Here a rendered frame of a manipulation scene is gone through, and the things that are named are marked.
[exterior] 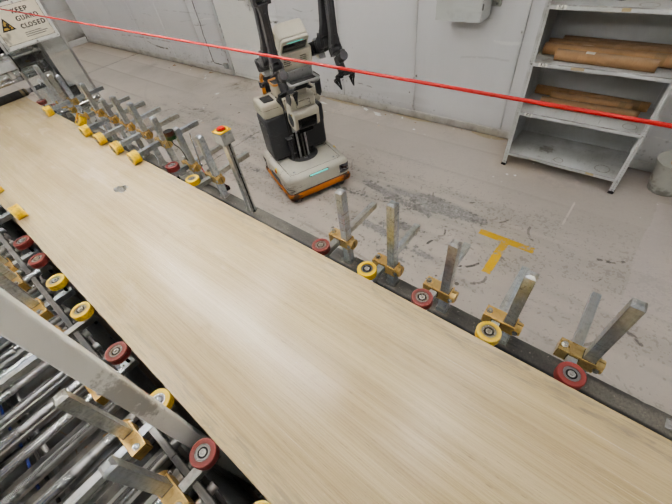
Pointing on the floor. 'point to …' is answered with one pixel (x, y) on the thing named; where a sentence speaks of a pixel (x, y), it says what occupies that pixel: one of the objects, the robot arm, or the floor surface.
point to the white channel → (96, 375)
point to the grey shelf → (531, 148)
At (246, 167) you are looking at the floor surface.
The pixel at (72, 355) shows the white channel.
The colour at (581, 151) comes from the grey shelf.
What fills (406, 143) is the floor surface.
